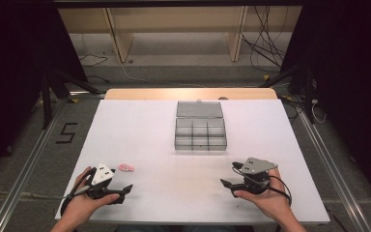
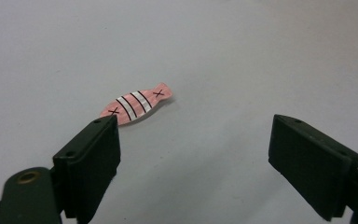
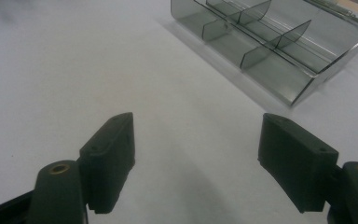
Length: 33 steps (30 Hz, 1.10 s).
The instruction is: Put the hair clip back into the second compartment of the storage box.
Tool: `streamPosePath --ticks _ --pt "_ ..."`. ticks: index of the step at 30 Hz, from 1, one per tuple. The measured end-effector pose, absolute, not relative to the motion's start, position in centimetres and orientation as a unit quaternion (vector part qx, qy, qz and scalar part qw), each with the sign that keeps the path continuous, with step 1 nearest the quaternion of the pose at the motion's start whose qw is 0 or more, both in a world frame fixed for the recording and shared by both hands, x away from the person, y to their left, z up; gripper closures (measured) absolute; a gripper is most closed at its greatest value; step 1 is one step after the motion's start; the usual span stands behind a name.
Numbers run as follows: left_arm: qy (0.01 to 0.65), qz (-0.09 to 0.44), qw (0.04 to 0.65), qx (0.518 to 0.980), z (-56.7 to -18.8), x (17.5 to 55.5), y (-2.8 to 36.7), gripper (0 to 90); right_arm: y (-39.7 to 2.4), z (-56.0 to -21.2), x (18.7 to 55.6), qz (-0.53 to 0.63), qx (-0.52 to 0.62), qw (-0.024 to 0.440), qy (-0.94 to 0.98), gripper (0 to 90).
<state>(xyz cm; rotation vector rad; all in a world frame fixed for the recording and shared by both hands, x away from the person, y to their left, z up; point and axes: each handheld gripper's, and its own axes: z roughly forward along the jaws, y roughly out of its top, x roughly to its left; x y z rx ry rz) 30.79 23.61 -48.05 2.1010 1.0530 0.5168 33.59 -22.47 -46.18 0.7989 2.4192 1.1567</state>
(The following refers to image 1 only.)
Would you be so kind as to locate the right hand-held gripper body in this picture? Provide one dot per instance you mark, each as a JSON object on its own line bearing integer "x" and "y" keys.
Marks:
{"x": 255, "y": 172}

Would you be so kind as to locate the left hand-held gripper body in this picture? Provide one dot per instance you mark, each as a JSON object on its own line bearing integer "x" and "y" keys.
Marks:
{"x": 102, "y": 174}

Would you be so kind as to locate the person's right hand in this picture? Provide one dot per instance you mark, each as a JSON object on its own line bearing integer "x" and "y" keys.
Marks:
{"x": 267, "y": 199}

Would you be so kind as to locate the person's left hand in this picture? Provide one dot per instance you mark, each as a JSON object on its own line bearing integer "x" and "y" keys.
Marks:
{"x": 82, "y": 203}

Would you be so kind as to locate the small pink hair clip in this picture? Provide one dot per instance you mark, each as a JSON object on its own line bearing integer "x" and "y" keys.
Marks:
{"x": 126, "y": 167}

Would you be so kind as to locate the white table board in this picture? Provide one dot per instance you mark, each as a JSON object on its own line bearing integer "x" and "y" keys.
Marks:
{"x": 161, "y": 161}

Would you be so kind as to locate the clear plastic compartment box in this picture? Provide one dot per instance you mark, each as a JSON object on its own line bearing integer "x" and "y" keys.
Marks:
{"x": 200, "y": 129}

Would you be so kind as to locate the wooden table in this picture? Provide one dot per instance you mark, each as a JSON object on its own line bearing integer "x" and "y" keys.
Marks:
{"x": 161, "y": 93}

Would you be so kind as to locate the black tripod stand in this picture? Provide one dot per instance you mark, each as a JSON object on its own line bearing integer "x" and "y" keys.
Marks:
{"x": 302, "y": 87}
{"x": 50, "y": 90}

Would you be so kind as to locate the black curtain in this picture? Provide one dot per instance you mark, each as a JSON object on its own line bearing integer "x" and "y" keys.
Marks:
{"x": 16, "y": 64}
{"x": 348, "y": 80}

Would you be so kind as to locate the light wooden shelf unit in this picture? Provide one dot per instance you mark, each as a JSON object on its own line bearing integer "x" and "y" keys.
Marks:
{"x": 177, "y": 29}

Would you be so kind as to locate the aluminium floor rail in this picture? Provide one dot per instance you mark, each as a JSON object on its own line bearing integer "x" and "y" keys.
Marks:
{"x": 22, "y": 174}
{"x": 331, "y": 167}

